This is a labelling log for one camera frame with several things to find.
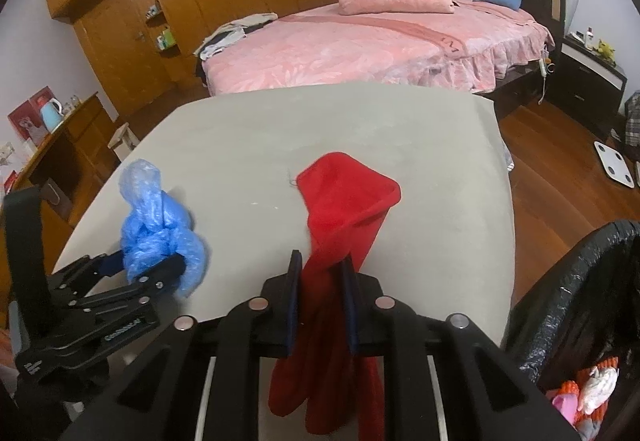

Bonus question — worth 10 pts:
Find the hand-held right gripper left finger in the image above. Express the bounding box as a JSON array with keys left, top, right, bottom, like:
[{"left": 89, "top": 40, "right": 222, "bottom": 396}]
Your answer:
[{"left": 59, "top": 249, "right": 305, "bottom": 441}]

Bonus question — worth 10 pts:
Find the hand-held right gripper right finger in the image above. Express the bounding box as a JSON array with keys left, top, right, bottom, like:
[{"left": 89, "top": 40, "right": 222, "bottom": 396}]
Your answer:
[{"left": 341, "top": 257, "right": 582, "bottom": 441}]

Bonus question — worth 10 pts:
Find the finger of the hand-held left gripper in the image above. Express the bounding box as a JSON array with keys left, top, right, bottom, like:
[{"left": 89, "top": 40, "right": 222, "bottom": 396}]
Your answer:
[
  {"left": 46, "top": 249, "right": 127, "bottom": 296},
  {"left": 74, "top": 254, "right": 189, "bottom": 311}
]

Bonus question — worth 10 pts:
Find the blue plastic bag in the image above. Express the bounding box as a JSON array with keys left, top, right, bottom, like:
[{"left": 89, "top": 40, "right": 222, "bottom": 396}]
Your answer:
[{"left": 118, "top": 158, "right": 211, "bottom": 299}]

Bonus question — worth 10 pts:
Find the red cloth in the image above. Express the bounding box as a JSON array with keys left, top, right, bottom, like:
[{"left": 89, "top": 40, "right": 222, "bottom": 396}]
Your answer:
[{"left": 268, "top": 152, "right": 402, "bottom": 437}]

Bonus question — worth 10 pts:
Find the trash bin with black bag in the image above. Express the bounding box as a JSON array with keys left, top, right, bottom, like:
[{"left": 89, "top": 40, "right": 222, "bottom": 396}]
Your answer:
[{"left": 502, "top": 220, "right": 640, "bottom": 441}]

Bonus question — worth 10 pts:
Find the pinkish grey cloth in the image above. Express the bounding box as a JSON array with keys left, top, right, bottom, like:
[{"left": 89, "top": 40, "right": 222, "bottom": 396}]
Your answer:
[{"left": 551, "top": 393, "right": 581, "bottom": 424}]

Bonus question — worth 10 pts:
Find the white tissue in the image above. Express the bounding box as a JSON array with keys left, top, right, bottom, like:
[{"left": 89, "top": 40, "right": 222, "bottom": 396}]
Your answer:
[{"left": 577, "top": 365, "right": 620, "bottom": 413}]

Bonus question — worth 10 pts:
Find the white stool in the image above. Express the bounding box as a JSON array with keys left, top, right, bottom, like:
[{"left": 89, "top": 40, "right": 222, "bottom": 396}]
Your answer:
[{"left": 109, "top": 122, "right": 138, "bottom": 162}]

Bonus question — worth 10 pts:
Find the wooden desk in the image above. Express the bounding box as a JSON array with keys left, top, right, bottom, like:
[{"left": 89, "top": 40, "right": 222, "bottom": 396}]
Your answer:
[{"left": 0, "top": 91, "right": 131, "bottom": 272}]

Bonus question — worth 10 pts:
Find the light blue electric kettle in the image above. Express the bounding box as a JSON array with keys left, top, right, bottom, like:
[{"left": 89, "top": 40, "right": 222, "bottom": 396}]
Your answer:
[{"left": 40, "top": 98, "right": 63, "bottom": 132}]

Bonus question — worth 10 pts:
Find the red printed box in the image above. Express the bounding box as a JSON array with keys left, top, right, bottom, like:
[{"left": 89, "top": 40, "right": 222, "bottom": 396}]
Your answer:
[{"left": 7, "top": 86, "right": 56, "bottom": 147}]

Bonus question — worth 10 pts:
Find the pile of clothes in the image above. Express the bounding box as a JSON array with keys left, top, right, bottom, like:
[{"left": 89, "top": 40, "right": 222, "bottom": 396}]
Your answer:
[{"left": 194, "top": 12, "right": 278, "bottom": 61}]

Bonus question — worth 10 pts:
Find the bed with pink cover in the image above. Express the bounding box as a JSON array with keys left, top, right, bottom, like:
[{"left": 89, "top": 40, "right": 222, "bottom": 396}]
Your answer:
[{"left": 200, "top": 0, "right": 556, "bottom": 97}]

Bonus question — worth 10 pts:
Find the white bathroom scale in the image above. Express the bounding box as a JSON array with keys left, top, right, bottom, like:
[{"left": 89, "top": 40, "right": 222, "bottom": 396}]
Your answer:
[{"left": 594, "top": 141, "right": 637, "bottom": 189}]

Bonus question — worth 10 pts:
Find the dark nightstand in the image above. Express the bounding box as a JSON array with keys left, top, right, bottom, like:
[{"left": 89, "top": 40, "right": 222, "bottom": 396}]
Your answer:
[{"left": 545, "top": 35, "right": 628, "bottom": 132}]

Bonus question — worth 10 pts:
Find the plaid clothing pile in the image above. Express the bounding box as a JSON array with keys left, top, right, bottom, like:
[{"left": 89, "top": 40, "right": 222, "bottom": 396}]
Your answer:
[{"left": 622, "top": 91, "right": 640, "bottom": 147}]

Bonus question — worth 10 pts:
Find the corded bed remote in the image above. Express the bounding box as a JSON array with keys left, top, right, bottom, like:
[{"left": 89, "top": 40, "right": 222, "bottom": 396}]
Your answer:
[{"left": 537, "top": 48, "right": 556, "bottom": 104}]

